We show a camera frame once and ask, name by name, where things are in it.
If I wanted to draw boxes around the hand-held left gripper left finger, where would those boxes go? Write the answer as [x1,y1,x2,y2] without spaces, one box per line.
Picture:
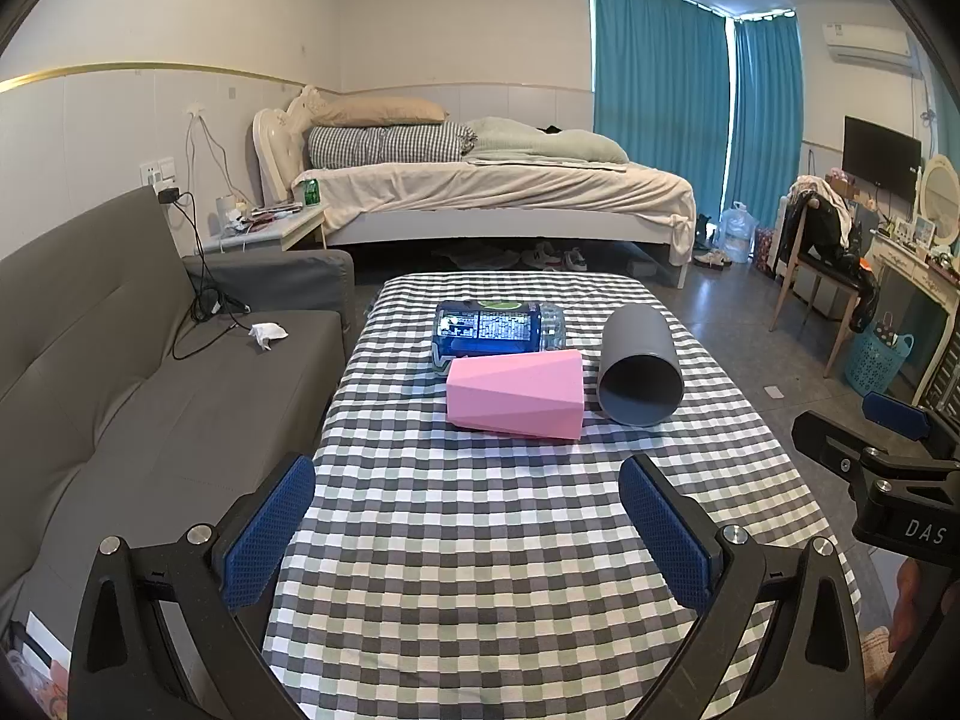
[71,454,317,720]

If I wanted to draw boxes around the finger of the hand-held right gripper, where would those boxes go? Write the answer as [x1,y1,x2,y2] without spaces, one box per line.
[791,409,901,485]
[861,390,935,442]

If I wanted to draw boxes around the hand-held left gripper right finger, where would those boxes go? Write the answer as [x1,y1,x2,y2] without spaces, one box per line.
[619,454,871,720]

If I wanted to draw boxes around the pink faceted cup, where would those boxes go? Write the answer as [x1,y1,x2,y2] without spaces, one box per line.
[447,350,585,442]

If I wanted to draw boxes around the grey cup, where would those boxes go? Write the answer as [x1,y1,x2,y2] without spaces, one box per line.
[598,304,685,427]

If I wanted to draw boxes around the person's right hand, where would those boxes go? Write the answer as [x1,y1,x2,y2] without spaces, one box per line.
[889,559,935,661]

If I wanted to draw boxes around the blue laundry basket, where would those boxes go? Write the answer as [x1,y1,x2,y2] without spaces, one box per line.
[845,322,916,391]

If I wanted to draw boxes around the white dressing table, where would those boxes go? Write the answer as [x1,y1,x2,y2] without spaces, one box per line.
[870,229,960,410]

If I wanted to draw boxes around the wooden chair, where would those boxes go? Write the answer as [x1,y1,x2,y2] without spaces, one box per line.
[771,191,878,380]

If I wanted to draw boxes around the checkered tablecloth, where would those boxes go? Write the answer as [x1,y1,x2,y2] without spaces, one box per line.
[259,274,863,720]

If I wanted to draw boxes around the black jacket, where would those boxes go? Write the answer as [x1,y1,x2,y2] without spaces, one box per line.
[780,199,880,331]

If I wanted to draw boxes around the oval white mirror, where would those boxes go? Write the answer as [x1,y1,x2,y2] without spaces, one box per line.
[916,154,960,245]

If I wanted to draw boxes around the clear water jug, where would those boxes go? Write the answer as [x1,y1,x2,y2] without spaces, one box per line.
[718,202,760,263]

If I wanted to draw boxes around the grey sofa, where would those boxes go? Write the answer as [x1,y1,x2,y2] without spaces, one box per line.
[0,186,355,661]

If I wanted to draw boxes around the white garment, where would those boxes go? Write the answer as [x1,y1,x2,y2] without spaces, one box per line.
[795,175,857,248]

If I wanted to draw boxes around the black television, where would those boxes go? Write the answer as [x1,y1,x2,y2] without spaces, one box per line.
[843,116,923,205]

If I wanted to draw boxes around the stack of papers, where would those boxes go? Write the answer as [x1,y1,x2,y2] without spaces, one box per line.
[0,611,72,720]

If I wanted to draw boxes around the blue label plastic bottle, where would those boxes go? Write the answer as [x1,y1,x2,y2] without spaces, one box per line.
[433,300,569,378]

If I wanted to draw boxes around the white nightstand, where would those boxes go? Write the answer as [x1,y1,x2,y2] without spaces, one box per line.
[202,204,329,256]

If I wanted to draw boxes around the shoes under bed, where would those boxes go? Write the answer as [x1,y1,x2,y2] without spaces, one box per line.
[521,244,587,271]

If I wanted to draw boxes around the narrow teal curtain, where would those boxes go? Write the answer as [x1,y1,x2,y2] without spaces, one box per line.
[726,15,805,222]

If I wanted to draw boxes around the white air conditioner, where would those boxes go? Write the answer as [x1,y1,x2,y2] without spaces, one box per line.
[821,21,923,76]

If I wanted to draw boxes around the bed with beige sheet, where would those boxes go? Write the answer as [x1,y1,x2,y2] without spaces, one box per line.
[251,85,698,290]

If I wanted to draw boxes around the wide teal curtain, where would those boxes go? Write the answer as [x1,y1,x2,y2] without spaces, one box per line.
[590,0,732,218]

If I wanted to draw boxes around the white ornate headboard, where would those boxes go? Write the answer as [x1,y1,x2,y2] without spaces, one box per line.
[252,85,331,203]

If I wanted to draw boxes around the checked duvet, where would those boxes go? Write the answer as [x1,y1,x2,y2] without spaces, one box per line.
[307,122,479,170]

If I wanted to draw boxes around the pale green blanket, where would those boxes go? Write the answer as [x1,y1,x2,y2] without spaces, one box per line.
[461,117,629,166]

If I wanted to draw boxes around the beige pillow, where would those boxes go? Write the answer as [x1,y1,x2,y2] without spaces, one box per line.
[313,96,449,128]

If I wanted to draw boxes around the black cable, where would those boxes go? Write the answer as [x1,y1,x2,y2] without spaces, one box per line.
[157,191,252,361]

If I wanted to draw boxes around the white cable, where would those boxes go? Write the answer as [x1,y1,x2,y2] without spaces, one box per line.
[184,109,256,212]

